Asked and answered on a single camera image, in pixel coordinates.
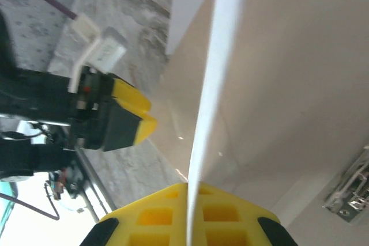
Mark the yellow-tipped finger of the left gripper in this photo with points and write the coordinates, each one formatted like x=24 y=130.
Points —
x=129 y=96
x=124 y=128

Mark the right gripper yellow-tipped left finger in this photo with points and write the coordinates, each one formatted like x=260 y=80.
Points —
x=155 y=217

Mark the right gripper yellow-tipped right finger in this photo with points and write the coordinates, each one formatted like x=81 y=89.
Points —
x=222 y=214

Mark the white paper sheet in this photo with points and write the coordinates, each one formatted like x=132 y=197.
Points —
x=212 y=84
x=190 y=4

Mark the brown cardboard folder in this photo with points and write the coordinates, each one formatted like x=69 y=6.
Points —
x=288 y=84

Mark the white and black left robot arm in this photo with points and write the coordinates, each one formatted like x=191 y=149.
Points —
x=29 y=159

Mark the metal cabinet hinge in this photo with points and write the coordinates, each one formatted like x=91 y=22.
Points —
x=348 y=200

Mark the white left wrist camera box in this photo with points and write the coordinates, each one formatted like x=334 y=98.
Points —
x=106 y=50

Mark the aluminium mounting rail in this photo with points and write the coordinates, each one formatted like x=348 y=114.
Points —
x=95 y=185

